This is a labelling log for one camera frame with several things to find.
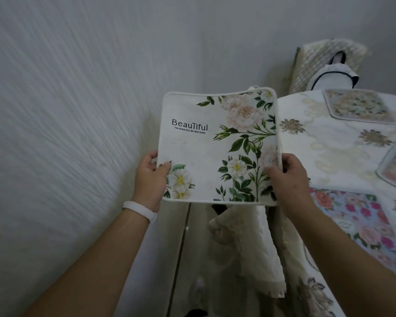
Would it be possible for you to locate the person's right hand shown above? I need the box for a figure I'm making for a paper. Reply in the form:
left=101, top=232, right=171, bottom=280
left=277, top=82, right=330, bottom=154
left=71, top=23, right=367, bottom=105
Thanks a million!
left=264, top=152, right=314, bottom=221

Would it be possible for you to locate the person's right forearm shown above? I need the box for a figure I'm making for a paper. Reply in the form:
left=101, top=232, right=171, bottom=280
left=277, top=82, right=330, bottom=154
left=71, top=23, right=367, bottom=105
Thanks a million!
left=283, top=207, right=396, bottom=317

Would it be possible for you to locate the cream quilted covered chair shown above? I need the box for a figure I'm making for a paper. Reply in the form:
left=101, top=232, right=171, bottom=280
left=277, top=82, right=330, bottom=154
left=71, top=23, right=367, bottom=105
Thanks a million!
left=289, top=38, right=372, bottom=95
left=207, top=204, right=288, bottom=299

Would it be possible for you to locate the table with cream tablecloth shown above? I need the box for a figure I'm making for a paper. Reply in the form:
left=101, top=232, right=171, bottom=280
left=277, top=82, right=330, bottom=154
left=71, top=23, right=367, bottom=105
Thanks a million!
left=270, top=90, right=396, bottom=317

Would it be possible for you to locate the person's left forearm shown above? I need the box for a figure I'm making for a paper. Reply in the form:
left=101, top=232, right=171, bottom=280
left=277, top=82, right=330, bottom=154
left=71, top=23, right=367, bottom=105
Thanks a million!
left=23, top=209, right=152, bottom=317

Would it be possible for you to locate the smartwatch with white band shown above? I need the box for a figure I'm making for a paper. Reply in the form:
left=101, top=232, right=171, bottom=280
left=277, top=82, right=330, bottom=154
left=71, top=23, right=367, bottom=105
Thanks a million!
left=122, top=200, right=158, bottom=224

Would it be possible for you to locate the white bag with dark trim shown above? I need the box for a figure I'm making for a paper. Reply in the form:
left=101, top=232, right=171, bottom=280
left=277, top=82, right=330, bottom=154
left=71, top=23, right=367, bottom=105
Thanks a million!
left=305, top=51, right=360, bottom=91

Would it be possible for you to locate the person's left hand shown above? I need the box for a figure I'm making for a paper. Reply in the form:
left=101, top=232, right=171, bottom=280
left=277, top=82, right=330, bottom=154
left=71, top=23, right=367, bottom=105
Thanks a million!
left=131, top=151, right=172, bottom=214

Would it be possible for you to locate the white placemat with green leaves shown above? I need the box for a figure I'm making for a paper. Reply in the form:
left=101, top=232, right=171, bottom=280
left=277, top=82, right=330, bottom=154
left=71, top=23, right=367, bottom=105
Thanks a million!
left=155, top=86, right=283, bottom=206

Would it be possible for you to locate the green leaf peach floral placemat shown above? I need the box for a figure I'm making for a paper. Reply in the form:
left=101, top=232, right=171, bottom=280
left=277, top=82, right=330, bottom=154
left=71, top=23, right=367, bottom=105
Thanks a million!
left=323, top=88, right=396, bottom=125

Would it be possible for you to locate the blue rose print placemat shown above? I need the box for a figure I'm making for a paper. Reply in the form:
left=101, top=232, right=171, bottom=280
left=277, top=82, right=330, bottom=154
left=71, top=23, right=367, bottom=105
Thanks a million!
left=308, top=187, right=396, bottom=284

